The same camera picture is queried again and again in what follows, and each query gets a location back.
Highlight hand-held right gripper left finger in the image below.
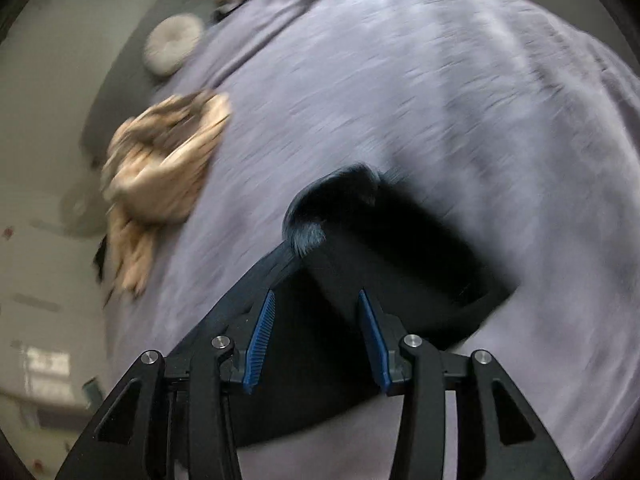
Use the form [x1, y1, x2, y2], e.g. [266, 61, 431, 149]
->
[54, 289, 277, 480]

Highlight purple embossed blanket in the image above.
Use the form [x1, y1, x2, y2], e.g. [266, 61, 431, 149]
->
[107, 0, 640, 480]

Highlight dark cloth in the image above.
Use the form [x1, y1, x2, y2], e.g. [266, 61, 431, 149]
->
[91, 234, 110, 283]

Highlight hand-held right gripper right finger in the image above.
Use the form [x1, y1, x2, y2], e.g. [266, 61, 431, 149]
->
[356, 289, 575, 480]

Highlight round white cushion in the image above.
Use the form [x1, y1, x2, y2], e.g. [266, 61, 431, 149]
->
[144, 14, 205, 77]

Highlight black pants with patterned waistband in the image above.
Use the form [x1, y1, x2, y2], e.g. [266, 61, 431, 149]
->
[165, 162, 513, 448]

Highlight beige striped cloth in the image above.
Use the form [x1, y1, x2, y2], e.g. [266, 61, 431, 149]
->
[100, 89, 233, 297]

